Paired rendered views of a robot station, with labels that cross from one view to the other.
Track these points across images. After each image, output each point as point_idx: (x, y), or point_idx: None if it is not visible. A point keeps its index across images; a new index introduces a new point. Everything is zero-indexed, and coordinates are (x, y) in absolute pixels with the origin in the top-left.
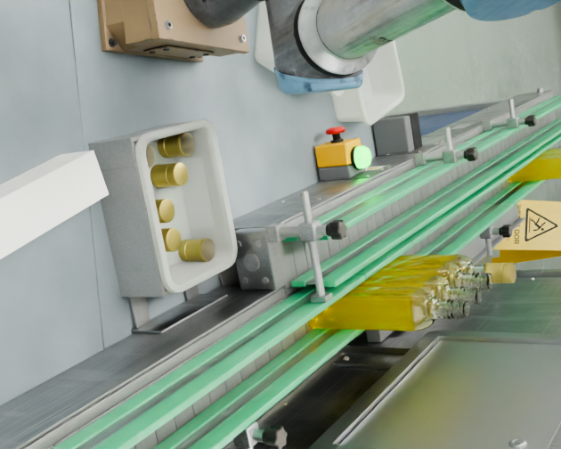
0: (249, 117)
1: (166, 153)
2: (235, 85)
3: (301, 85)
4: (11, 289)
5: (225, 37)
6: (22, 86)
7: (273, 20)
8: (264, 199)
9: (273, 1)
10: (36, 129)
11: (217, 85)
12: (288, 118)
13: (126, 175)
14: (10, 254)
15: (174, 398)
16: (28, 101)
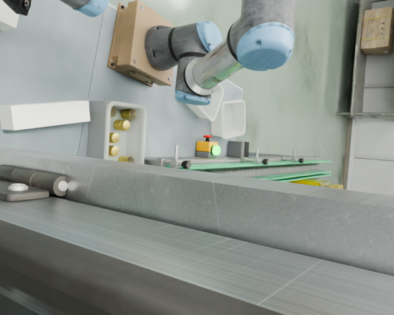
0: (169, 117)
1: (123, 116)
2: (165, 102)
3: (182, 95)
4: (35, 146)
5: (161, 75)
6: (66, 67)
7: (178, 67)
8: (166, 154)
9: (180, 60)
10: (67, 87)
11: (157, 99)
12: (187, 124)
13: (100, 116)
14: (40, 132)
15: None
16: (67, 74)
